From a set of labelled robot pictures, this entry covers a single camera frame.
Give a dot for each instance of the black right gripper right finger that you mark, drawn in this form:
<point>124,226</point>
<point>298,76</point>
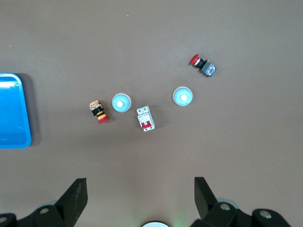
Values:
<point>225,217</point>

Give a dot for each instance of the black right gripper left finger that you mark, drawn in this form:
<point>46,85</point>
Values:
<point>59,216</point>

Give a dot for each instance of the blue dome call bell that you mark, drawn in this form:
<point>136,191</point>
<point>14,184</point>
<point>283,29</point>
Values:
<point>121,103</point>
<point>182,97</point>

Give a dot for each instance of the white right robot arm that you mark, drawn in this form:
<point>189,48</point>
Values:
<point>155,224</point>

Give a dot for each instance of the blue plastic tray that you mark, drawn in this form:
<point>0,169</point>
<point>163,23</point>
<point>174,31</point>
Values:
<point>11,113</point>

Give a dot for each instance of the brown table cover mat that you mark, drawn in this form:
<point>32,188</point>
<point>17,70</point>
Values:
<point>151,160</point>

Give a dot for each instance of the white red circuit breaker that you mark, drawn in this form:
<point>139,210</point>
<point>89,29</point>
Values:
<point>145,118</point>

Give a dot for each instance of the red mushroom push button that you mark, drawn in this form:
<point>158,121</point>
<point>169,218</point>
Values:
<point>204,66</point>

